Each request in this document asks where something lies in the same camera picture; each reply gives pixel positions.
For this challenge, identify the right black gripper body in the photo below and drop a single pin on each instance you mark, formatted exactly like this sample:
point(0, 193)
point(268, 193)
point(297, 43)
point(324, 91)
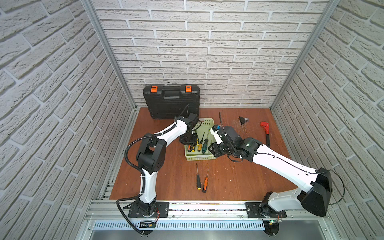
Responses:
point(221, 150)

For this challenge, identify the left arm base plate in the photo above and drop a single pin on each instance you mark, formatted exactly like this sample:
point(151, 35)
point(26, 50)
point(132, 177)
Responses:
point(161, 208)

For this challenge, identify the green black screwdriver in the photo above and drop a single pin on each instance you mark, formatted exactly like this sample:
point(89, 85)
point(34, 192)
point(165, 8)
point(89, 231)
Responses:
point(205, 146)

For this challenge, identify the black yellow-tip screwdriver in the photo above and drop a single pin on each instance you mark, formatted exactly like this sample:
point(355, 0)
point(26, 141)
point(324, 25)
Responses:
point(199, 184)

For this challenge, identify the aluminium front rail frame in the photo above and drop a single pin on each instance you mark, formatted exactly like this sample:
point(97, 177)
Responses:
point(103, 215)

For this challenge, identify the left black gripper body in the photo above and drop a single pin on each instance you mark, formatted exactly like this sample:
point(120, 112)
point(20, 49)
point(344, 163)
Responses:
point(190, 139)

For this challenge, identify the black plastic tool case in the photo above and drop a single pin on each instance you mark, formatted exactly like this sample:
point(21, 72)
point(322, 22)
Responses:
point(167, 102)

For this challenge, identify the orange handled long screwdriver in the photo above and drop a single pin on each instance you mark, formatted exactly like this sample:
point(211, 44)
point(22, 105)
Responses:
point(205, 185)

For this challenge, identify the light green plastic bin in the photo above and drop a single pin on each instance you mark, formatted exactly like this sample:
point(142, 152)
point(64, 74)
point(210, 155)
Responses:
point(203, 127)

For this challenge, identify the yellow handled screwdriver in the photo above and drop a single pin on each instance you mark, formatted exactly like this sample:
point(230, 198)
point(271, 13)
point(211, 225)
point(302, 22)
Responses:
point(201, 144)

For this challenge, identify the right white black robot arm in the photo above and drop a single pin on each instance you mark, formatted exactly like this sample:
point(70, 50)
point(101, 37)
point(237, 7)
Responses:
point(313, 187)

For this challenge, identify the red pipe wrench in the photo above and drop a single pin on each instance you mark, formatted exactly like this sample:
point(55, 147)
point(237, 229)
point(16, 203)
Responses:
point(265, 125)

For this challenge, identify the small black metal part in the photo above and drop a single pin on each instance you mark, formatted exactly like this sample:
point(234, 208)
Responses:
point(243, 120)

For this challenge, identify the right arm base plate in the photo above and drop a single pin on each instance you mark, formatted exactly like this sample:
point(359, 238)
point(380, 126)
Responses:
point(253, 210)

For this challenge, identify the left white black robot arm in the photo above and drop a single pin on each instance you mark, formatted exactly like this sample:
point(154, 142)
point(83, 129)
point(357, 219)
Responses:
point(151, 157)

